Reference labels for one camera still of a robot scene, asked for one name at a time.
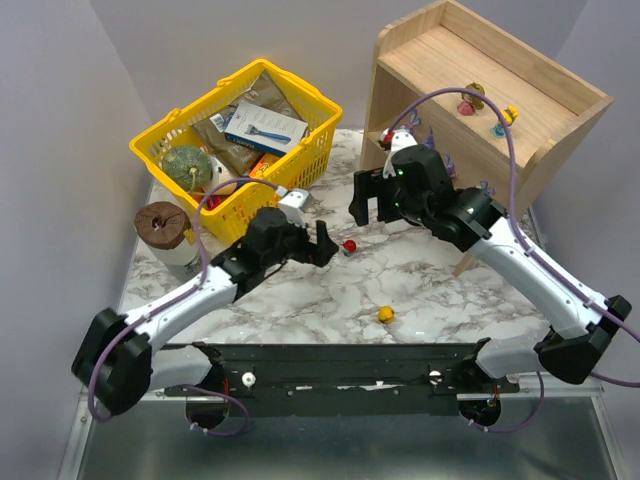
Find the red round toy figure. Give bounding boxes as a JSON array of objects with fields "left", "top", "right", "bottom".
[{"left": 343, "top": 239, "right": 357, "bottom": 256}]

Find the purple cable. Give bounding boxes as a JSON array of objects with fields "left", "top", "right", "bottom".
[
  {"left": 387, "top": 87, "right": 640, "bottom": 434},
  {"left": 87, "top": 177, "right": 289, "bottom": 437}
]

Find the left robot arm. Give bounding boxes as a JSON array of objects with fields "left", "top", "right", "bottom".
[{"left": 72, "top": 207, "right": 339, "bottom": 422}]

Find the blue razor package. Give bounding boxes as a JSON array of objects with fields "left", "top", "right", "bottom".
[{"left": 224, "top": 102, "right": 309, "bottom": 157}]

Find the green melon toy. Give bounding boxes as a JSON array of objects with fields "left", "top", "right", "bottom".
[{"left": 159, "top": 145, "right": 214, "bottom": 193}]

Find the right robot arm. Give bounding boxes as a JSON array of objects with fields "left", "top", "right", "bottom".
[{"left": 349, "top": 145, "right": 631, "bottom": 385}]

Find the yellow duck toy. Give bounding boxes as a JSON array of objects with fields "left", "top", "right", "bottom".
[{"left": 377, "top": 306, "right": 395, "bottom": 324}]

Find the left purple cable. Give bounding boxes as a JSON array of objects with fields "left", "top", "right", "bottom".
[{"left": 87, "top": 177, "right": 289, "bottom": 437}]

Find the red snack packet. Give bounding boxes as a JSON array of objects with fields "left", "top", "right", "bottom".
[{"left": 204, "top": 195, "right": 225, "bottom": 211}]

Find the yellow blue minion toy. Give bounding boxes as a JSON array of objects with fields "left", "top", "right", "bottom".
[{"left": 492, "top": 105, "right": 519, "bottom": 138}]

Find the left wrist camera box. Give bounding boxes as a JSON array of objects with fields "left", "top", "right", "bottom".
[{"left": 278, "top": 189, "right": 311, "bottom": 227}]

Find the olive brown toy figure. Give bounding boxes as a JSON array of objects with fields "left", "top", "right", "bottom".
[{"left": 457, "top": 82, "right": 485, "bottom": 116}]

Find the brown lid white canister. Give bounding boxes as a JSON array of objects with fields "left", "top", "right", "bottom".
[{"left": 134, "top": 201, "right": 201, "bottom": 282}]

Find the bunny holding strawberry cake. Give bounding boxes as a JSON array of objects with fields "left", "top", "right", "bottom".
[{"left": 423, "top": 127, "right": 436, "bottom": 151}]

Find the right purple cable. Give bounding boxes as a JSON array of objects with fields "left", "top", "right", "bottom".
[{"left": 387, "top": 87, "right": 640, "bottom": 434}]

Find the yellow plastic basket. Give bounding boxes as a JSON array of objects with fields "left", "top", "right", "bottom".
[{"left": 130, "top": 59, "right": 343, "bottom": 213}]

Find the white orange plush toy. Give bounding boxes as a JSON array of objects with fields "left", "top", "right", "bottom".
[{"left": 202, "top": 154, "right": 237, "bottom": 196}]

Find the brown foil bag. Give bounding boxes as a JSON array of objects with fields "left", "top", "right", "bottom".
[{"left": 193, "top": 71, "right": 309, "bottom": 176}]

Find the wooden shelf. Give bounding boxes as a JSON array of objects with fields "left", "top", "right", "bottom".
[{"left": 358, "top": 0, "right": 615, "bottom": 277}]

